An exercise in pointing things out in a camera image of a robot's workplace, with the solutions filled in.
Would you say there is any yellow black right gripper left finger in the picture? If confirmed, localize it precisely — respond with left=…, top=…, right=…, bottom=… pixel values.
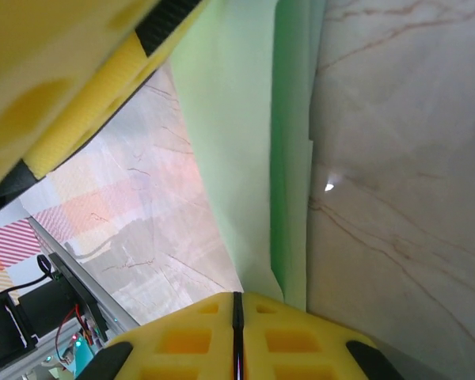
left=75, top=291, right=235, bottom=380

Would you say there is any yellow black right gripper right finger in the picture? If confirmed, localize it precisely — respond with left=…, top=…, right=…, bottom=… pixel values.
left=243, top=292, right=407, bottom=380

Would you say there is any light green paper sheet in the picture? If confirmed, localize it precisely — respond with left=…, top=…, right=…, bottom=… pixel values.
left=169, top=0, right=328, bottom=312

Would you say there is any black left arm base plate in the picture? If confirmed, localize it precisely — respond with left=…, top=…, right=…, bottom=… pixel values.
left=48, top=252, right=108, bottom=342

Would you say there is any thin red wire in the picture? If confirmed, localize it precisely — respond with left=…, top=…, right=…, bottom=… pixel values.
left=54, top=303, right=89, bottom=359

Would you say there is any narrow aluminium rail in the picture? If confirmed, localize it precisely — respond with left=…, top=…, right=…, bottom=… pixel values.
left=25, top=215, right=143, bottom=345

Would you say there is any thin black cable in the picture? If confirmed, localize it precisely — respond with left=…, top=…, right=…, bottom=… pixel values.
left=0, top=254, right=53, bottom=297

